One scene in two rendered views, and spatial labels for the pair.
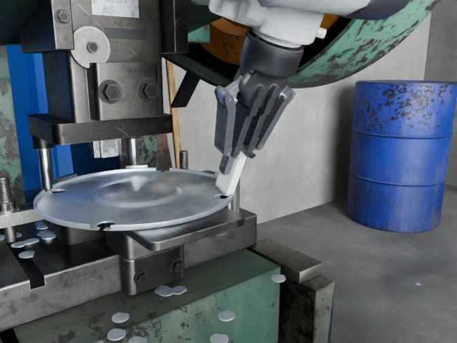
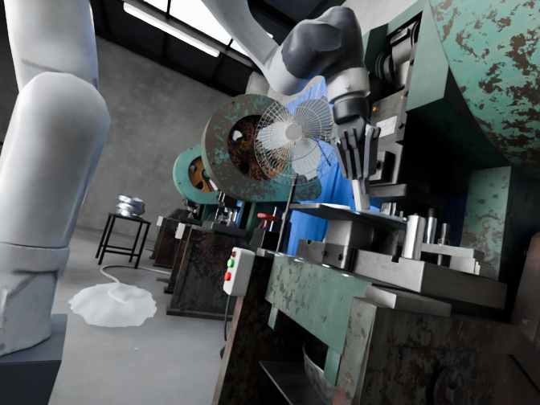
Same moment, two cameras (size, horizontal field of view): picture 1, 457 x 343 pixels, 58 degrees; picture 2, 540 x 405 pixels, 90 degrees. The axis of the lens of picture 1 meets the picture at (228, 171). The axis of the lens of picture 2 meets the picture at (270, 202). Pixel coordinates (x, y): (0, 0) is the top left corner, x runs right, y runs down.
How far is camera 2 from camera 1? 87 cm
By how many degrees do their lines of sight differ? 105
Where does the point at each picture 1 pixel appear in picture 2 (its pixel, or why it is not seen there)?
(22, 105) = not seen: outside the picture
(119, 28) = (383, 141)
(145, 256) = (329, 243)
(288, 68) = (336, 113)
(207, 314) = (319, 279)
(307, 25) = (329, 88)
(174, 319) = (307, 267)
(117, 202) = not seen: hidden behind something
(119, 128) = (374, 191)
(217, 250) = (381, 274)
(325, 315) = (358, 339)
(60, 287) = (312, 248)
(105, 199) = not seen: hidden behind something
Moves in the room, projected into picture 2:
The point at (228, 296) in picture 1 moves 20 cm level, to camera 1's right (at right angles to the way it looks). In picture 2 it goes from (331, 276) to (333, 288)
